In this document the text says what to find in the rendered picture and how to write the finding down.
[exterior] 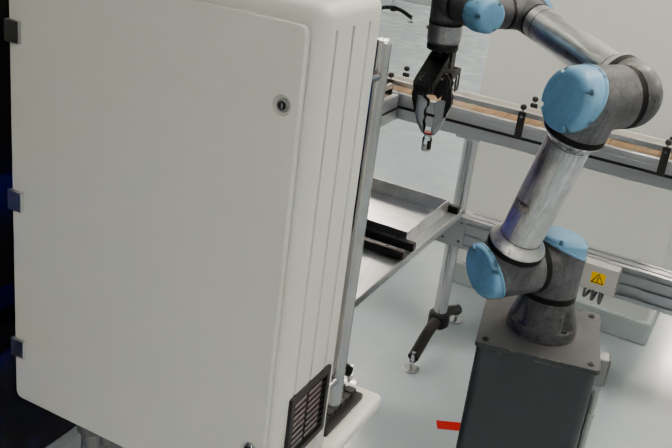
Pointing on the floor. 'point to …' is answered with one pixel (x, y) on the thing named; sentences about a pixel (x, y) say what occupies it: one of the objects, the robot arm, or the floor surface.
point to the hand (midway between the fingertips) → (427, 129)
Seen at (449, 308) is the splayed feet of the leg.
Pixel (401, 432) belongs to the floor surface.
